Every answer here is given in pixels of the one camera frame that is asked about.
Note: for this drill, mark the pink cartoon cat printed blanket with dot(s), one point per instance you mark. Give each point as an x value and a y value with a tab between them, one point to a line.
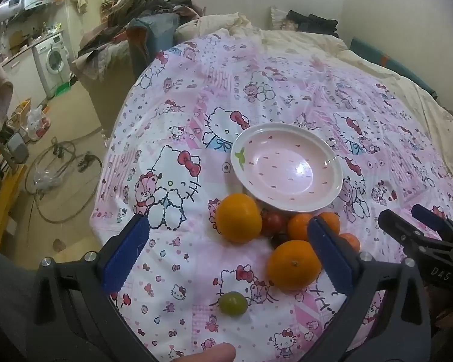
181	101

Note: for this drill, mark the beige hanging towel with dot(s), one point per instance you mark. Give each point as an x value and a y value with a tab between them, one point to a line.
81	0

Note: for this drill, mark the red tomato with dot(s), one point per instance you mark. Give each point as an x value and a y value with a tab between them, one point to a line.
273	222

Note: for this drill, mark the person's left hand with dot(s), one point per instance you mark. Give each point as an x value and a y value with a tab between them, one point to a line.
217	353

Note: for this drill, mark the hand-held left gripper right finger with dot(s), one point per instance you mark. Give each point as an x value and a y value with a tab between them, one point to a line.
330	260

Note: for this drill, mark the teal pillow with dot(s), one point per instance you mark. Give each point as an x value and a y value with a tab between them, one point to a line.
385	60

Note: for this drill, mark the pile of dark clothes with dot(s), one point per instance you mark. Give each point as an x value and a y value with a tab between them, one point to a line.
136	7

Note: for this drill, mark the grey square object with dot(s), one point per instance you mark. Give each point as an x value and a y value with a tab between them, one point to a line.
17	147

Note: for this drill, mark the pink plate with white rim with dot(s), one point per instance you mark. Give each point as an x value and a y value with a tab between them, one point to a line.
287	166

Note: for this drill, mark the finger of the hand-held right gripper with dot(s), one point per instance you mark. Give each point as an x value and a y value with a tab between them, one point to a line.
434	217
398	230

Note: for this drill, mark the white water heater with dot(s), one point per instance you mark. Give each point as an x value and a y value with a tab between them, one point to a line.
9	5

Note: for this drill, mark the white kitchen cabinet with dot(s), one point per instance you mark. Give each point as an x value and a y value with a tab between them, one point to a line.
22	75

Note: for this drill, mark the large orange with navel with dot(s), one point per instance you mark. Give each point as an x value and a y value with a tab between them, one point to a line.
294	266

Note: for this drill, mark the dark purple plum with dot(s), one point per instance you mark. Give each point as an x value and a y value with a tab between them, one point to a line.
281	240

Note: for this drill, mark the white plastic bag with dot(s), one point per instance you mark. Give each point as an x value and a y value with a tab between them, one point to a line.
36	120

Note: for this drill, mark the large smooth orange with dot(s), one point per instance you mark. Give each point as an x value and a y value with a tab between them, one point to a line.
238	217

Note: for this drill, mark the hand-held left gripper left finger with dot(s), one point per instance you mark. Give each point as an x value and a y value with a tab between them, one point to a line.
126	258

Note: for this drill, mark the dark clothes on pillow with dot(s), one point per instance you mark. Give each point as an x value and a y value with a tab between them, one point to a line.
313	22

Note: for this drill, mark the person's grey pants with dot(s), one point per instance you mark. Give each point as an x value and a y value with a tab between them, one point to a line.
7	298

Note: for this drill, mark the white washing machine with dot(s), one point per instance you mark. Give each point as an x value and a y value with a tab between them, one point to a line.
53	60

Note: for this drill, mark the yellow stool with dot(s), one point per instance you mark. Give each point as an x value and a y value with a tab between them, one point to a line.
2	200

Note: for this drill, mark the small mandarin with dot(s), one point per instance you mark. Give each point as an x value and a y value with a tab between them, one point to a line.
299	227
350	242
331	220

